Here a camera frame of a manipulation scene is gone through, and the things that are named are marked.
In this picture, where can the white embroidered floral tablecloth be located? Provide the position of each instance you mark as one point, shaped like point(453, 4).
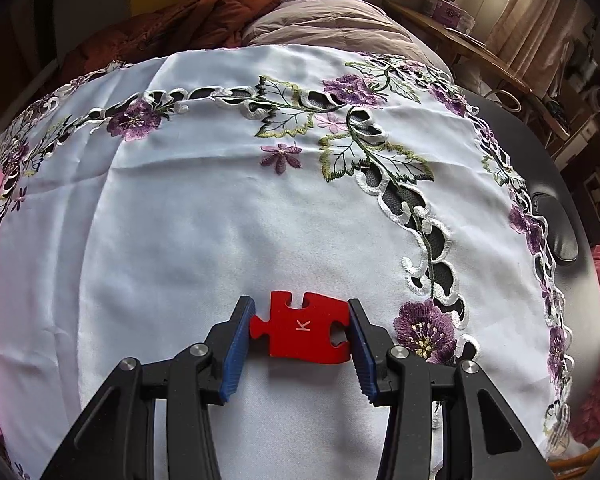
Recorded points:
point(180, 235)

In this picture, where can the beige curtain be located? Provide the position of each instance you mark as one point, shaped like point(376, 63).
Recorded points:
point(535, 25)

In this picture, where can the wooden desk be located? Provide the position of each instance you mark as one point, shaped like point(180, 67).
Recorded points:
point(470, 47)

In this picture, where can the red puzzle piece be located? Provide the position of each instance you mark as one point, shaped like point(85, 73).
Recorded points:
point(300, 330)

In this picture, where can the purple gift box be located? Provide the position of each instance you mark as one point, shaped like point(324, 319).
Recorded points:
point(447, 10)

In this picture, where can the rattan chair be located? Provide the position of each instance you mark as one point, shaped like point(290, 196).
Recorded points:
point(575, 465)

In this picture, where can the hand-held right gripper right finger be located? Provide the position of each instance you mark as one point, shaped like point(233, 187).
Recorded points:
point(365, 360)

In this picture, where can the cluttered wooden shelf rack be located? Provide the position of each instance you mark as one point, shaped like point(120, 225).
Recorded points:
point(580, 130)

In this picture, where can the black leather cushion pad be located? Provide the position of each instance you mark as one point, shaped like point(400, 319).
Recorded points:
point(555, 230)

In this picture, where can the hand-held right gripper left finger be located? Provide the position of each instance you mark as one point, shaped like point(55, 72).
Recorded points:
point(235, 355)

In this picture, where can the rust quilted jacket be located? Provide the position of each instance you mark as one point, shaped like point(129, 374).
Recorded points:
point(190, 25)

